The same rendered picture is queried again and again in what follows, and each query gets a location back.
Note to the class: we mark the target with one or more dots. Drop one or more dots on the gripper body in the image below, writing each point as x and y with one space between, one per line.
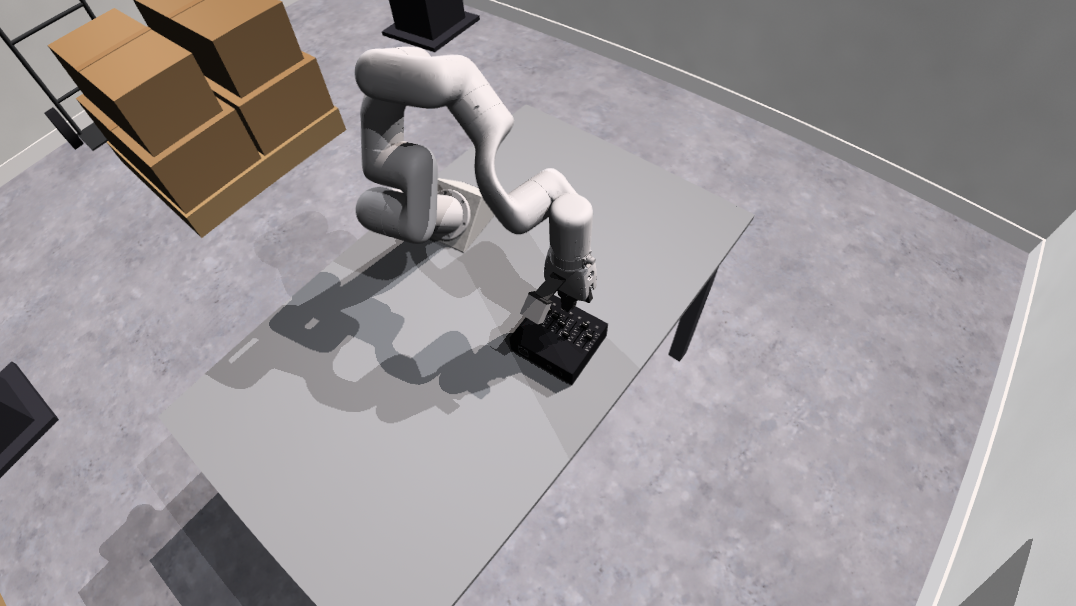
577 281

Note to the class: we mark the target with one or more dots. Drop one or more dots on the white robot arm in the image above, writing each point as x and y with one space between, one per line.
454 81

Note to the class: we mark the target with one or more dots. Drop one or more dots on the black lighting desk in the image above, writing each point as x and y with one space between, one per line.
563 344

